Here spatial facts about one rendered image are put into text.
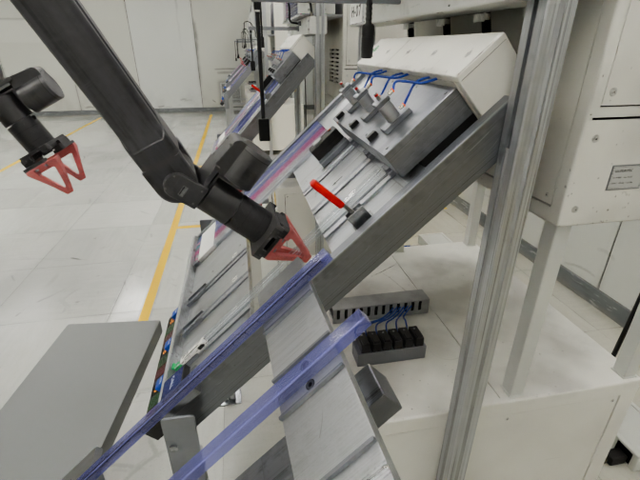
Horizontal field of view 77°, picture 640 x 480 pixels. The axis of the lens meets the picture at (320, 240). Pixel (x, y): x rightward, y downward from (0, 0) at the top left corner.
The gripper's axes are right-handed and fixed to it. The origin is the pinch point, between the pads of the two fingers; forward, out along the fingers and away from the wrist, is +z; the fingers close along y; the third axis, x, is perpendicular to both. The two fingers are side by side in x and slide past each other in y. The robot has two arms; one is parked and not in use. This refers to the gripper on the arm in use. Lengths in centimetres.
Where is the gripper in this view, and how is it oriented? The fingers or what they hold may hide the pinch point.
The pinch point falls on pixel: (304, 254)
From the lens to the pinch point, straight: 69.2
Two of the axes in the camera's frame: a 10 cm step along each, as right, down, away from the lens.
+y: -2.2, -4.4, 8.7
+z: 7.4, 5.1, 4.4
